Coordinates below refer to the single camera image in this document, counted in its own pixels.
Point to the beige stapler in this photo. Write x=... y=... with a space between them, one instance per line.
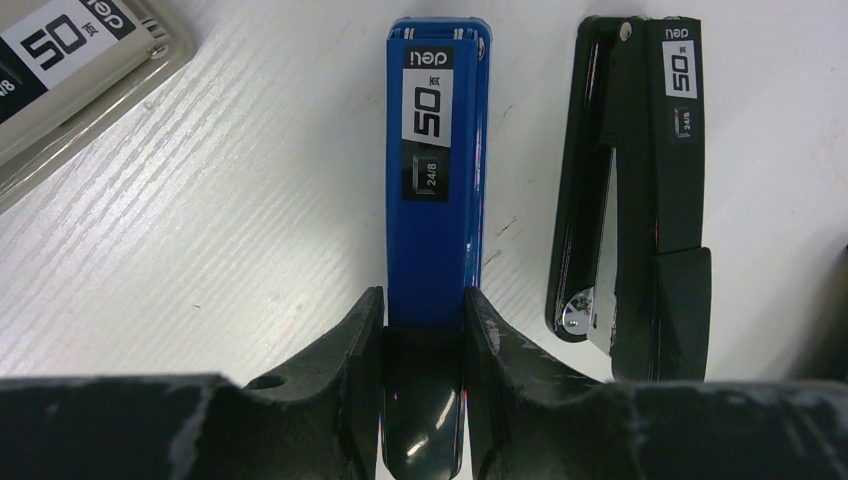
x=70 y=69

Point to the black stapler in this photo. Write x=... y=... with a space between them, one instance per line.
x=629 y=271

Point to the blue stapler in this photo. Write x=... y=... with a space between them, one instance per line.
x=437 y=87

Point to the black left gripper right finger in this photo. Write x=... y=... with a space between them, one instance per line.
x=533 y=417

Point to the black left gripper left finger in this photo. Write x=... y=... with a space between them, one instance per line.
x=315 y=416

